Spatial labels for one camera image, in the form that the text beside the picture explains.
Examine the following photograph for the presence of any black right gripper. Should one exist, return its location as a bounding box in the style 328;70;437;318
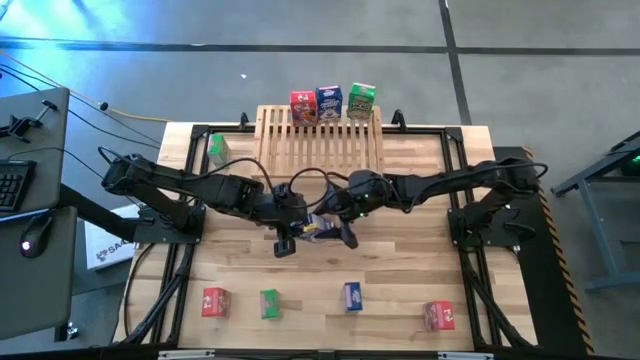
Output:
331;168;397;251

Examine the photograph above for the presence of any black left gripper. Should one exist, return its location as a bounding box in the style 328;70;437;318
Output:
258;182;308;260

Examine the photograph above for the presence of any blue Frosted Flakes cereal box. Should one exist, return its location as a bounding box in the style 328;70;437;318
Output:
292;212;343;245
316;85;344;123
342;281;364;314

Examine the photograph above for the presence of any green Apple Jacks cereal box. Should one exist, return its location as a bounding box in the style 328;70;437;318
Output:
206;133;231;171
259;288;283;321
346;82;378;122

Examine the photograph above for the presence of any red Froot Loops cereal box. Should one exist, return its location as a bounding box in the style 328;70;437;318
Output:
289;90;319;128
422;300;457;332
200;287;233;319

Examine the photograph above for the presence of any slatted light wooden shelf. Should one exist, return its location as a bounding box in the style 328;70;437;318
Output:
251;103;386;179

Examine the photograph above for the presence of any white printed cardboard box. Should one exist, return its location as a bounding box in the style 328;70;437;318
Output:
83;203;144;272

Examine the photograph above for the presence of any black desk support bar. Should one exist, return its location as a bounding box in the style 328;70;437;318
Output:
58;182;137;242

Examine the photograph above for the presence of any black hazard-striped floor mat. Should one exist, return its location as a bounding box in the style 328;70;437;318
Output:
492;146;596;356

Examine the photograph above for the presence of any dark grey desk panel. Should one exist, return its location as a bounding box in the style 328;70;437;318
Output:
0;206;79;342
0;87;71;217

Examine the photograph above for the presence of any black computer mouse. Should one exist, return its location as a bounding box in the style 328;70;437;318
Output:
18;213;56;260

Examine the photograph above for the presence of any black computer keyboard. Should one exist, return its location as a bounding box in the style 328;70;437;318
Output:
0;159;38;213

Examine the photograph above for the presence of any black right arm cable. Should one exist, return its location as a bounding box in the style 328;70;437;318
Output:
286;166;352;212

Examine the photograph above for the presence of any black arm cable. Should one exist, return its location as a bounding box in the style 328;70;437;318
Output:
286;166;352;212
197;156;278;199

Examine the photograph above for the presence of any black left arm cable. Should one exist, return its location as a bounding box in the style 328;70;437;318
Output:
197;156;278;199

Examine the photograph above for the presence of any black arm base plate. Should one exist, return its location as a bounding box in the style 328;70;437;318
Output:
132;204;207;246
447;207;537;250

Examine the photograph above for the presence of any silver metal bracket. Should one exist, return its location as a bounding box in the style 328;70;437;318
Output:
438;351;496;360
158;349;217;360

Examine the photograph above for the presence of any black floor cable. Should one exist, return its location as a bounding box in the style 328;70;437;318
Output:
0;63;162;151
5;146;134;202

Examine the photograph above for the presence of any small metal desk bracket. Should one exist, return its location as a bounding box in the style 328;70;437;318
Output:
54;322;81;343

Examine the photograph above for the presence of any grey metal cart frame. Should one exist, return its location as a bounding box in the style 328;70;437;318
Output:
549;130;640;291

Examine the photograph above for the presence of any yellow floor cable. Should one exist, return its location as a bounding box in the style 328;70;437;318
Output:
0;48;174;124

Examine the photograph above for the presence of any black desk clamp mount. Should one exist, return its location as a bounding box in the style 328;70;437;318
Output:
0;99;60;141

